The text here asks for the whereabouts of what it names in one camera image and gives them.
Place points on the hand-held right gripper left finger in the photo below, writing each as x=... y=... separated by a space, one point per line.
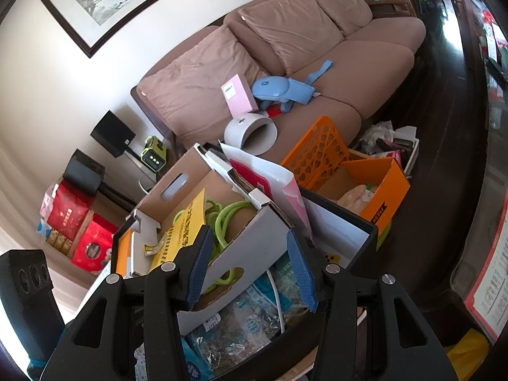
x=200 y=270

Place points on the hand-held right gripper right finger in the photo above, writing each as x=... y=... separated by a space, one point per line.
x=303 y=274

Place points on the yellow checkered booklet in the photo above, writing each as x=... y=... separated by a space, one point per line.
x=178 y=230

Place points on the white cardboard box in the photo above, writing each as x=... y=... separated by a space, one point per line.
x=246 y=238

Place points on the teal snack packet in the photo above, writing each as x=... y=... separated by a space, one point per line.
x=258 y=317
x=285 y=281
x=198 y=361

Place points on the black storage box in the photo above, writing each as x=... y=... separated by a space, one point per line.
x=337 y=238

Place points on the stack of gold boxes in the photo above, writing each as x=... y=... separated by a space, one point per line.
x=59 y=244

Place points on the orange yellow product box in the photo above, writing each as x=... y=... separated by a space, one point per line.
x=124 y=254

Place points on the blue white tissue pack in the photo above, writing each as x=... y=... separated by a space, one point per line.
x=43 y=228

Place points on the clear plastic food bag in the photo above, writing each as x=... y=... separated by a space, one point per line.
x=355 y=196

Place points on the white pink paper bag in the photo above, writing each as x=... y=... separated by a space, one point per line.
x=274 y=174

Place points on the dark red gift bag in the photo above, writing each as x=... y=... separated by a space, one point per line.
x=69 y=214

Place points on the black speaker stand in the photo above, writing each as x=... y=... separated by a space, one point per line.
x=115 y=196

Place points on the white pink carton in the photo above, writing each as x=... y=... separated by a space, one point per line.
x=47 y=202

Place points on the orange cardboard box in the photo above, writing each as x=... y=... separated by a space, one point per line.
x=393 y=198

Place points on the orange plastic lattice crate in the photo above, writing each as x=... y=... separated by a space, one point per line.
x=313 y=147

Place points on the white dome nail lamp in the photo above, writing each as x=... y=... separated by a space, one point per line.
x=238 y=131

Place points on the black speaker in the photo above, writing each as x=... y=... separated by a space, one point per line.
x=111 y=133
x=83 y=172

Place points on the white tray of sundries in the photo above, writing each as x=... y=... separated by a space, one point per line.
x=408 y=154

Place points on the red pouch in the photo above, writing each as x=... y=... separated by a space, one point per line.
x=274 y=110

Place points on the pink box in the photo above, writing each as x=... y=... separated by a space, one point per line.
x=238 y=95

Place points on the yellow plastic bag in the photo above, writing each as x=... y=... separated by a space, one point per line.
x=468 y=349

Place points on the blue neck massager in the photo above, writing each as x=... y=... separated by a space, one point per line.
x=278 y=87

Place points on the red bordered paper sheet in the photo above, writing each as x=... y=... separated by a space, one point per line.
x=492 y=278

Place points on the brown sofa cushion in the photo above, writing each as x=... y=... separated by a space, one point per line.
x=198 y=71
x=289 y=27
x=341 y=0

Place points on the brown sofa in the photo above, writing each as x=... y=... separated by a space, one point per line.
x=377 y=67

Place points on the glass coffee table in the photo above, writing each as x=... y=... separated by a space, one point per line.
x=498 y=158

